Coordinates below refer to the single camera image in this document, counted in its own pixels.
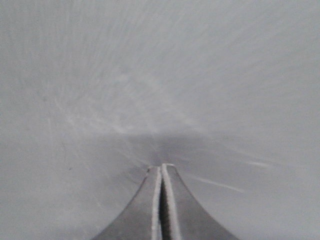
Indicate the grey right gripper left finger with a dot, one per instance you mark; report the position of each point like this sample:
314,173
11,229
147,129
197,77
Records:
140,218

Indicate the white fridge door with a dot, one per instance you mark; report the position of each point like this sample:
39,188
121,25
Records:
93,92

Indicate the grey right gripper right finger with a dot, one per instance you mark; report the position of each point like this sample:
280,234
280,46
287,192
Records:
182,216

